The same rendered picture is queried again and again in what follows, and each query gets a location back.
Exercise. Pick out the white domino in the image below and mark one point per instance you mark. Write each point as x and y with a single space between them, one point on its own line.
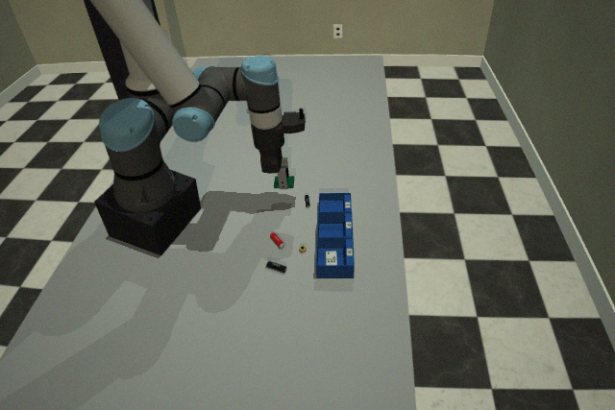
331 258

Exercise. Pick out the red aa battery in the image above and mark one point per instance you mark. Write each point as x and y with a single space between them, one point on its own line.
277 240

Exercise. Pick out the blue rack of bins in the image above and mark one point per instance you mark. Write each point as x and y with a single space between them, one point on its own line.
335 233

